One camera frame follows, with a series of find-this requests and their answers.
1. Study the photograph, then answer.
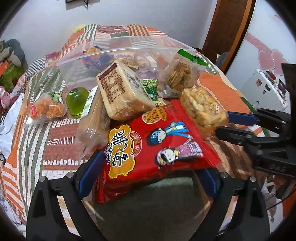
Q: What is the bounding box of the yellow puffed snack packet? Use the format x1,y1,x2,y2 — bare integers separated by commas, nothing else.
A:
179,86,228,137

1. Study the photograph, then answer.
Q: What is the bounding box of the green-top cracker bag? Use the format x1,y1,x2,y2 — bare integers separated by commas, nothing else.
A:
157,49,208,99

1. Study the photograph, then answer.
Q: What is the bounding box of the red cartoon snack bag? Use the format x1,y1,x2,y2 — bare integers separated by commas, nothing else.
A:
94,100,221,203

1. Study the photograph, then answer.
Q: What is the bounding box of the patchwork striped bedspread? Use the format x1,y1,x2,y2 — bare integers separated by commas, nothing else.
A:
1,24,267,225

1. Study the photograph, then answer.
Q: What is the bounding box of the green small snack packet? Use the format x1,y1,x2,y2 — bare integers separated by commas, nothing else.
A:
141,79,163,107

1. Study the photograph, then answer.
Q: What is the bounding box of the brown wooden door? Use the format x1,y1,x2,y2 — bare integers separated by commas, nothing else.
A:
202,0,256,73

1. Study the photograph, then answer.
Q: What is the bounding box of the brown wafer packet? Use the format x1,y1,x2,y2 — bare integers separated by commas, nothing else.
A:
75,86,110,160

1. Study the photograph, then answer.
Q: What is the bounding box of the orange fried snack bag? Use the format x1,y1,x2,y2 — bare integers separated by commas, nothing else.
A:
25,90,67,126

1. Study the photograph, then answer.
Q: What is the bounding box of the square bread cake packet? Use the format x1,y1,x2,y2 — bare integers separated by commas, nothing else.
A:
96,60,155,121

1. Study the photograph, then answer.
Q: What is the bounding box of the clear plastic storage bin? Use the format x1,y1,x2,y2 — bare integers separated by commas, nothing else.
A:
56,36,196,90

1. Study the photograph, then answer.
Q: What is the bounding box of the green jelly cup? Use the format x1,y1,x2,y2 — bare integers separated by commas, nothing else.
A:
66,87,89,118

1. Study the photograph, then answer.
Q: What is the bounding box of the pink plush toy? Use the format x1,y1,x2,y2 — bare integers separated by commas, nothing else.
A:
0,86,11,110

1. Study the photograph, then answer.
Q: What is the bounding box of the blue snack bag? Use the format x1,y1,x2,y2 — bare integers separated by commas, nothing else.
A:
81,46,113,72

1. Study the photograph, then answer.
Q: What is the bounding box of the grey stuffed toy pile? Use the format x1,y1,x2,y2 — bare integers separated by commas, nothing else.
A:
1,39,25,67

